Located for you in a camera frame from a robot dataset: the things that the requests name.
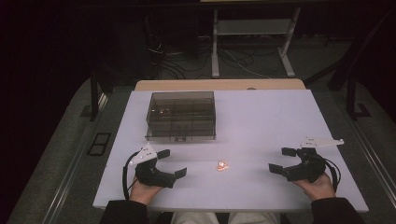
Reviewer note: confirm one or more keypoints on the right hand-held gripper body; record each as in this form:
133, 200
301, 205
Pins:
308, 168

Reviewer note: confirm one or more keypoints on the white metal stand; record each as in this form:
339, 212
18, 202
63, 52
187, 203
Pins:
255, 28

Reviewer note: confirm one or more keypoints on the black floor socket frame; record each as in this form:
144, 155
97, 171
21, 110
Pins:
99, 143

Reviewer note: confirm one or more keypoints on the person's legs in light trousers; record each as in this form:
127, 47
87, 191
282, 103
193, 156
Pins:
224, 218

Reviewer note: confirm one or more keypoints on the person's left hand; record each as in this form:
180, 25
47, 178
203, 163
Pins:
141, 193

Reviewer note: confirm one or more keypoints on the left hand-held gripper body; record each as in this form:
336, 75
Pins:
152, 175

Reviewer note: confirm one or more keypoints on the person's right hand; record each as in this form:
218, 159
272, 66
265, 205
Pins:
319, 189

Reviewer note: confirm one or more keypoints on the clear compartment storage box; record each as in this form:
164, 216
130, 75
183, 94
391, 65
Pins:
182, 115

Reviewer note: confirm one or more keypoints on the small shiny orange trinket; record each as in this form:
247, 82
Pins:
222, 166

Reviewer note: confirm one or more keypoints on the black metal stand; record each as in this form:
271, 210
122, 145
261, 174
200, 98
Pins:
99, 93
351, 77

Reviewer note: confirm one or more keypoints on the wooden table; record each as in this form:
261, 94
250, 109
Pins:
218, 84

